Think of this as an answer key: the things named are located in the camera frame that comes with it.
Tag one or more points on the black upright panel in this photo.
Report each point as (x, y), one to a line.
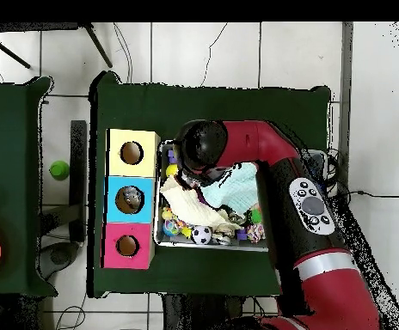
(78, 178)

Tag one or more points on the yellow ball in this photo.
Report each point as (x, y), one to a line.
(171, 171)

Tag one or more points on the dark green table cloth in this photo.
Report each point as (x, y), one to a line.
(151, 275)

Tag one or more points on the shallow mesh bin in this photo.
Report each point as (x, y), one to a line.
(192, 245)

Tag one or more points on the green cloth side table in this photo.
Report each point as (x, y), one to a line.
(13, 172)

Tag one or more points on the small soccer ball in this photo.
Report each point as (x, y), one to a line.
(201, 234)

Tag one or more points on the wooden box with three holes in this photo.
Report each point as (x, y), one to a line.
(130, 228)

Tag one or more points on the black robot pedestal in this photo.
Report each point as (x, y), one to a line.
(199, 316)

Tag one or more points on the clear plastic water bottle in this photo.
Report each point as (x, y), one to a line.
(132, 197)

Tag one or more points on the grey stand base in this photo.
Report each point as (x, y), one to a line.
(58, 257)

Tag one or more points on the cream waffle cloth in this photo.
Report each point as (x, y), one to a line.
(189, 206)

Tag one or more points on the black metal frame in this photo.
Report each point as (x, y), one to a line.
(97, 44)

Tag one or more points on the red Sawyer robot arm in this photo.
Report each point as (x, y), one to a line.
(282, 192)

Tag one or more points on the globe print ball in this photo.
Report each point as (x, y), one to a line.
(170, 228)

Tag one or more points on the mint green waffle cloth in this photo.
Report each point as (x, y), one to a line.
(237, 189)

